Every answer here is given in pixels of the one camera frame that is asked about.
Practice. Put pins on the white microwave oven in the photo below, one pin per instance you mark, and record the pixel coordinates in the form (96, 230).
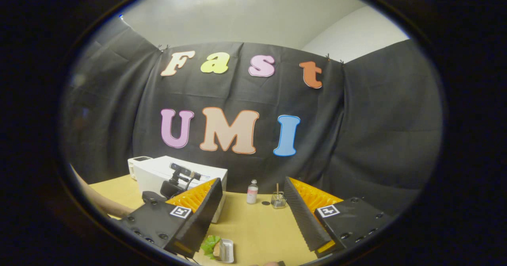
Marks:
(158, 175)

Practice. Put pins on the lettuce sandwich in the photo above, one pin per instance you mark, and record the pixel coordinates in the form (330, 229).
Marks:
(210, 246)

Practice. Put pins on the white toaster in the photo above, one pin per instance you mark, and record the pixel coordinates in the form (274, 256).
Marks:
(134, 165)

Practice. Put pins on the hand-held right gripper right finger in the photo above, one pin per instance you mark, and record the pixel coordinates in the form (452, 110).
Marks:
(303, 222)

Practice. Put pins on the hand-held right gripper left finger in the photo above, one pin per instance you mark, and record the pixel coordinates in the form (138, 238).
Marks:
(204, 222)

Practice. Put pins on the white rectangular tray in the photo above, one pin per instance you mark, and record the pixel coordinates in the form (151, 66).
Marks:
(226, 251)

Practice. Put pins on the black cloth clip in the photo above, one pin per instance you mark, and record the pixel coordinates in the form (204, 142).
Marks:
(163, 47)
(334, 59)

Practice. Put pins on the small clear pink-label bottle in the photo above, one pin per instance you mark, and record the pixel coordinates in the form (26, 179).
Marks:
(252, 194)

